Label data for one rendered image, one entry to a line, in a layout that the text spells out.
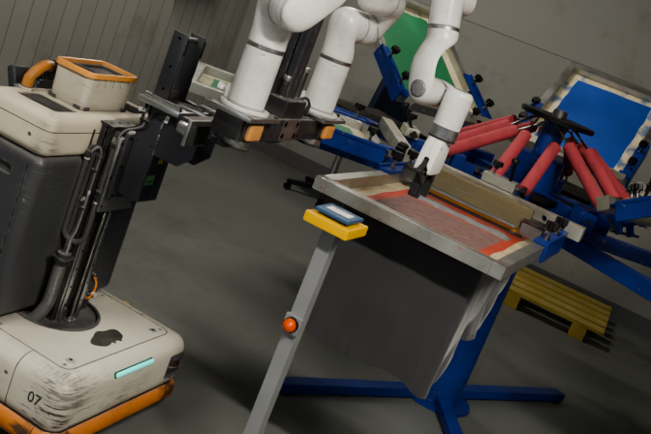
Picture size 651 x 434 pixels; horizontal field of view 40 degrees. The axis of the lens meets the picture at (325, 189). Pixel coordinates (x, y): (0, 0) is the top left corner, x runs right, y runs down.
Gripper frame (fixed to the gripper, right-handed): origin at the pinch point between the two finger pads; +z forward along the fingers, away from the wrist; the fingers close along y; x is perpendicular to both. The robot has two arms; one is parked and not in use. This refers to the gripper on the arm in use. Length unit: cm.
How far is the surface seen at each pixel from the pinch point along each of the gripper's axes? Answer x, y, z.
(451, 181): -8, -58, 4
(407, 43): -91, -191, -26
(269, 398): -9, 21, 64
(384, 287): -0.4, -7.1, 30.9
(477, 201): 2, -58, 6
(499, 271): 28.6, 1.9, 9.6
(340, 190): -20.1, 2.0, 9.4
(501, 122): -20, -137, -14
